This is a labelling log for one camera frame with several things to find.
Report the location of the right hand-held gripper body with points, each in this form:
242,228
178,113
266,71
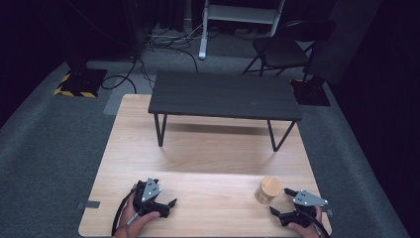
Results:
305,206

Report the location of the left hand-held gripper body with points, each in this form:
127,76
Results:
150,198

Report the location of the person's right hand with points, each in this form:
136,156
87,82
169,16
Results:
305,228

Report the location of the person's left hand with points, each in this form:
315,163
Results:
137,220

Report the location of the glass jar with wooden lid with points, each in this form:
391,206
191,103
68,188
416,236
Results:
268,193

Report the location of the grey tape strip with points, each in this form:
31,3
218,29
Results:
328,211
88,204

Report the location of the black stand base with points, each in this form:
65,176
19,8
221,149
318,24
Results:
310,92

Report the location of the black low shelf table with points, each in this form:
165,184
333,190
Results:
224,95

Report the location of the black base with yellow stripes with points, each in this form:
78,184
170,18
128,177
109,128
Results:
81,82

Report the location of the black folding chair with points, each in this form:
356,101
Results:
284,46

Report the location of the white metal stand frame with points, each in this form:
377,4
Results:
236,15

